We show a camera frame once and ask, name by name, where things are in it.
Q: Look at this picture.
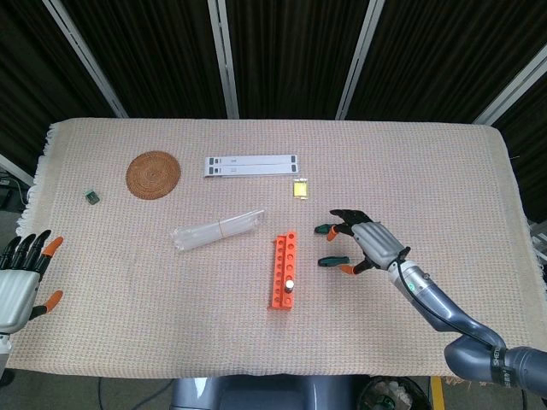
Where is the black waste bin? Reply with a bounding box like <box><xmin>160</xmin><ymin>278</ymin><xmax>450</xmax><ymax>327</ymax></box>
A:
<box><xmin>357</xmin><ymin>375</ymin><xmax>432</xmax><ymax>410</ymax></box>

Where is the green black handle screwdriver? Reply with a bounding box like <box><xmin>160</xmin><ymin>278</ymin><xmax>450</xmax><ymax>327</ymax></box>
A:
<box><xmin>314</xmin><ymin>220</ymin><xmax>382</xmax><ymax>235</ymax></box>

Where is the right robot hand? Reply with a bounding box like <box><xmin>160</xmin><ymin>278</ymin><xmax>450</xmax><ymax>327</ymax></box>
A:
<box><xmin>325</xmin><ymin>208</ymin><xmax>411</xmax><ymax>277</ymax></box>

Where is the round woven rattan coaster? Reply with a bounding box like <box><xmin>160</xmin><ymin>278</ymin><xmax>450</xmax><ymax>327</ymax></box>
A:
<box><xmin>126</xmin><ymin>150</ymin><xmax>182</xmax><ymax>201</ymax></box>

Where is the orange holder block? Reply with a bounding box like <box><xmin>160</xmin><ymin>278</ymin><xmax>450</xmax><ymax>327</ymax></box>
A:
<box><xmin>268</xmin><ymin>232</ymin><xmax>298</xmax><ymax>312</ymax></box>

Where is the white folded laptop stand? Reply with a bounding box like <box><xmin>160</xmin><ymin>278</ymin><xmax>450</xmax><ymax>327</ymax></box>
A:
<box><xmin>203</xmin><ymin>155</ymin><xmax>302</xmax><ymax>179</ymax></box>

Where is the clear bag of tubes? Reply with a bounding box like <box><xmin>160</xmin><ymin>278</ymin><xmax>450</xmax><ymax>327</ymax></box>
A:
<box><xmin>172</xmin><ymin>206</ymin><xmax>267</xmax><ymax>253</ymax></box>

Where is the beige woven tablecloth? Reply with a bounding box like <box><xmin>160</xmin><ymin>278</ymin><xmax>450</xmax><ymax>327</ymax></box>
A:
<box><xmin>0</xmin><ymin>117</ymin><xmax>547</xmax><ymax>388</ymax></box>

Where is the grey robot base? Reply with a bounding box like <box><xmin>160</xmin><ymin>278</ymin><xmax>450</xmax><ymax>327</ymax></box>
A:
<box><xmin>170</xmin><ymin>374</ymin><xmax>371</xmax><ymax>410</ymax></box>

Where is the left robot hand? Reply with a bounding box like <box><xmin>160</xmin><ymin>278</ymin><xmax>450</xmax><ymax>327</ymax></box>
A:
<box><xmin>0</xmin><ymin>230</ymin><xmax>65</xmax><ymax>337</ymax></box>

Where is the teal black handle screwdriver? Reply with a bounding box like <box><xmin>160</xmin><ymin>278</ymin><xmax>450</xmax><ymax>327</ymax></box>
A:
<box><xmin>316</xmin><ymin>255</ymin><xmax>352</xmax><ymax>269</ymax></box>

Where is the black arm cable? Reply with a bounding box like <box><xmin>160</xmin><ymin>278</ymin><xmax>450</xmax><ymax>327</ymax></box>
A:
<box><xmin>395</xmin><ymin>251</ymin><xmax>497</xmax><ymax>345</ymax></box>

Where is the white partition frame post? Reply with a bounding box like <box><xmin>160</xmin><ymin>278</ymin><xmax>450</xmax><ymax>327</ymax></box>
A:
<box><xmin>41</xmin><ymin>0</ymin><xmax>129</xmax><ymax>120</ymax></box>
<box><xmin>335</xmin><ymin>0</ymin><xmax>386</xmax><ymax>120</ymax></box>
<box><xmin>207</xmin><ymin>0</ymin><xmax>240</xmax><ymax>120</ymax></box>
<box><xmin>0</xmin><ymin>152</ymin><xmax>35</xmax><ymax>187</ymax></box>
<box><xmin>472</xmin><ymin>55</ymin><xmax>547</xmax><ymax>126</ymax></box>

